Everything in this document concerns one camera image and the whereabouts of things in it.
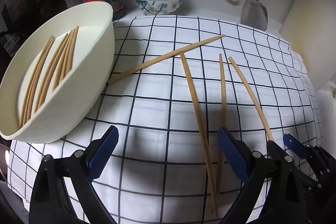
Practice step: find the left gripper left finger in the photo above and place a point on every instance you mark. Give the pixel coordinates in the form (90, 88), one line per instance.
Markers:
(100, 151)

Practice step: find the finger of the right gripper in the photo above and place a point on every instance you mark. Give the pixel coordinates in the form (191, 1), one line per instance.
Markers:
(295, 143)
(275, 151)

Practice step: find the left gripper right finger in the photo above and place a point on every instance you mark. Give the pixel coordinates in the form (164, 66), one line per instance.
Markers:
(241, 159)

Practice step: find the large white round basin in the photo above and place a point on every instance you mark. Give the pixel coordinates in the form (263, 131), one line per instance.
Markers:
(68, 104)

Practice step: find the white checkered cloth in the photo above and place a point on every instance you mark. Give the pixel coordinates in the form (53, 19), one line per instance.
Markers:
(157, 172)

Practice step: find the white cutting board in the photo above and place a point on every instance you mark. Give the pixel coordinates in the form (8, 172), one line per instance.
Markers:
(310, 28)

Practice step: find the steel spatula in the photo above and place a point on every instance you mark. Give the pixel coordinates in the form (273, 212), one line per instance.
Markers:
(254, 14)

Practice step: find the bottom floral ceramic bowl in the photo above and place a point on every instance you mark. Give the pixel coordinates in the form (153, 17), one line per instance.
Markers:
(158, 7)

